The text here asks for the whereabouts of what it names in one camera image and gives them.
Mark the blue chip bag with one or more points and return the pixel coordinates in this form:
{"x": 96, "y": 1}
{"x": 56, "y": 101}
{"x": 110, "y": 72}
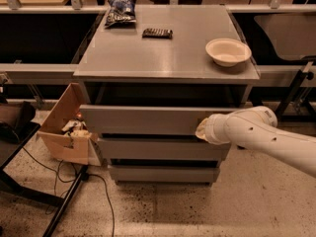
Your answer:
{"x": 121, "y": 12}

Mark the black table leg frame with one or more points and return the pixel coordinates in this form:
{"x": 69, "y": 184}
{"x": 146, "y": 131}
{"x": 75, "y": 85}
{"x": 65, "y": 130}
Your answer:
{"x": 11, "y": 144}

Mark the cardboard box with trash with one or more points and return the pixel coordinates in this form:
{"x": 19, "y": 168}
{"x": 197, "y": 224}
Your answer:
{"x": 66, "y": 135}

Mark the grey top drawer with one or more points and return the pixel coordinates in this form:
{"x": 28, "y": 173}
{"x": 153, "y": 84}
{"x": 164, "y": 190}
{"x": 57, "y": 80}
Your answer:
{"x": 146, "y": 120}

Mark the foam-covered gripper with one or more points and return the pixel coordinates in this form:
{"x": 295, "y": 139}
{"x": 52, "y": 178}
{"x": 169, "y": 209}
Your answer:
{"x": 211, "y": 129}

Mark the grey bottom drawer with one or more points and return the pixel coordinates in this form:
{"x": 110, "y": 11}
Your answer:
{"x": 163, "y": 174}

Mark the white paper bowl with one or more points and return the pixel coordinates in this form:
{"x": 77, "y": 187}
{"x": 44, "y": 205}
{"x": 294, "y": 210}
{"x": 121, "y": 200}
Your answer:
{"x": 228, "y": 52}

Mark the grey drawer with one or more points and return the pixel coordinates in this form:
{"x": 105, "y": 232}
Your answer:
{"x": 163, "y": 174}
{"x": 160, "y": 149}
{"x": 146, "y": 120}

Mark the dark bag on left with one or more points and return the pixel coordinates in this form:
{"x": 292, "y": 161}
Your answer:
{"x": 14, "y": 119}

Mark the black chair at right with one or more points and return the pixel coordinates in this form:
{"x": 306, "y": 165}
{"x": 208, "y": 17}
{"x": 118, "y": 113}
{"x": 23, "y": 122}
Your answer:
{"x": 293, "y": 39}

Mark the grey drawer cabinet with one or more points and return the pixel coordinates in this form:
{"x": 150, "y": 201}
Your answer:
{"x": 122, "y": 68}

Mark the dark chocolate bar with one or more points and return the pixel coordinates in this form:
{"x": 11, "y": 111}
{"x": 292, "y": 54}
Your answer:
{"x": 157, "y": 33}

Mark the grey middle drawer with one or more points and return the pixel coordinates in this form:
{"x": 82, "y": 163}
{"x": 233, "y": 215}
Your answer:
{"x": 160, "y": 149}

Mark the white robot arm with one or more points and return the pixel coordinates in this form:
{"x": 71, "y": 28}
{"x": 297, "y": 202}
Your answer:
{"x": 256, "y": 129}

